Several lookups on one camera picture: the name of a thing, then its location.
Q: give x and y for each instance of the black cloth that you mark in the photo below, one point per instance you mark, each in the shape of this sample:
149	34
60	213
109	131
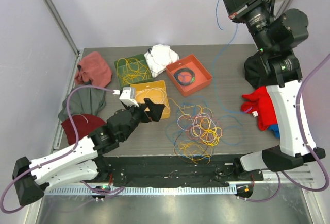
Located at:
256	70

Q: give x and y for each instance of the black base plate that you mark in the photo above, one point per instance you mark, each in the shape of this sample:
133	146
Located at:
171	172

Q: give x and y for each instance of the blue cloth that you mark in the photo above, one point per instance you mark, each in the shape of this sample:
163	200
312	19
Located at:
275	129

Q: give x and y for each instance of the white crumpled cloth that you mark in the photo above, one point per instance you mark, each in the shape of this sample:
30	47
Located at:
158	57

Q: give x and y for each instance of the grey cloth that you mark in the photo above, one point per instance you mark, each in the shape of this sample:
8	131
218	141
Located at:
87	101

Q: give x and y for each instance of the dark red cloth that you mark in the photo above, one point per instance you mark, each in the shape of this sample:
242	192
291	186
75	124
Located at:
85	124

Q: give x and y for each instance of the slotted cable duct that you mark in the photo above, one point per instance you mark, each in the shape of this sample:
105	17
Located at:
83	190

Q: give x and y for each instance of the yellow plastic tray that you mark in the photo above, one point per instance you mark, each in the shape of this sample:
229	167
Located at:
156	91

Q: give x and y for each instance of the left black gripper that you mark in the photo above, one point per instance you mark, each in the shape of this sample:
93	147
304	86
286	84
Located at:
154	112

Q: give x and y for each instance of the right aluminium frame post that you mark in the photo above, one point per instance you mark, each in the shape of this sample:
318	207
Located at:
282	6

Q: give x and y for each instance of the aluminium frame post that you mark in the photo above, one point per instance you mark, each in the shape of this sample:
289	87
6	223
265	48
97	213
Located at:
60	23
282	6

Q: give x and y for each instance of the green plastic tray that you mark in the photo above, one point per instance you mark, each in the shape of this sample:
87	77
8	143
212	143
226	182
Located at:
132	70

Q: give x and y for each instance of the left aluminium frame post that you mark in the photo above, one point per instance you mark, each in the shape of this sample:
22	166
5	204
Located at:
60	23

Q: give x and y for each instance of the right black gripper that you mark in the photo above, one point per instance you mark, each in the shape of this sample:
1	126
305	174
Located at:
237	4

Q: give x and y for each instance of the pink cloth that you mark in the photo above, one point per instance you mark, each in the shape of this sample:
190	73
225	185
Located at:
93	69

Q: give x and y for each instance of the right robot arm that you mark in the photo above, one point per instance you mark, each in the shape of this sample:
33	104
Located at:
275	67

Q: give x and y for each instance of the orange plastic tray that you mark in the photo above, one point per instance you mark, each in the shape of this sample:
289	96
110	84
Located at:
188	75

